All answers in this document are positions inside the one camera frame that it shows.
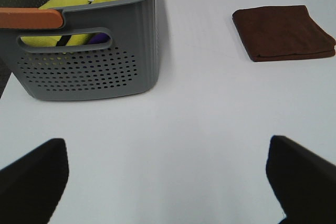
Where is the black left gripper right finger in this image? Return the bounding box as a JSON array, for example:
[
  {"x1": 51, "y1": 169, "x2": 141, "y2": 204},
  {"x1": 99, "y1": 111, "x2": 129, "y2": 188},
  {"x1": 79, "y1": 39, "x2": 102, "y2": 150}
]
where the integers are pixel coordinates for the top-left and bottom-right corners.
[{"x1": 266, "y1": 135, "x2": 335, "y2": 223}]

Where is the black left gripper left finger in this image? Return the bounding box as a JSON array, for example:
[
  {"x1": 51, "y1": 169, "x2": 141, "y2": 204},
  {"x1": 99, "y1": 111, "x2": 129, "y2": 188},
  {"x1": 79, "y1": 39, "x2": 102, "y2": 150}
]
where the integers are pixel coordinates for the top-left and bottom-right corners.
[{"x1": 1, "y1": 138, "x2": 69, "y2": 223}]

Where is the brown towel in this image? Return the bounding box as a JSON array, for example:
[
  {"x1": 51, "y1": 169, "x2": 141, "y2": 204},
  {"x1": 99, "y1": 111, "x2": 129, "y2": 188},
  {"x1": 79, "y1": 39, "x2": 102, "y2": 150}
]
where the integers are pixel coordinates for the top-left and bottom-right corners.
[{"x1": 232, "y1": 5, "x2": 335, "y2": 62}]

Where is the grey perforated plastic basket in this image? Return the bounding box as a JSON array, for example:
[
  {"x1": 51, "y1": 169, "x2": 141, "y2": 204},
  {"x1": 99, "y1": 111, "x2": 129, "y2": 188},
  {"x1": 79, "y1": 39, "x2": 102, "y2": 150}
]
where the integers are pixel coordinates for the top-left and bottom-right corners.
[{"x1": 1, "y1": 0, "x2": 159, "y2": 101}]

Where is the orange wooden basket handle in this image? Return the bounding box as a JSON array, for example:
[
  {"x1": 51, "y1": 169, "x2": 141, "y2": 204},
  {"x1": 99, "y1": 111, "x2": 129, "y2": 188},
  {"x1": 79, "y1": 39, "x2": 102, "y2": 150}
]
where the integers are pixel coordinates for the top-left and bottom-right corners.
[{"x1": 1, "y1": 7, "x2": 64, "y2": 29}]

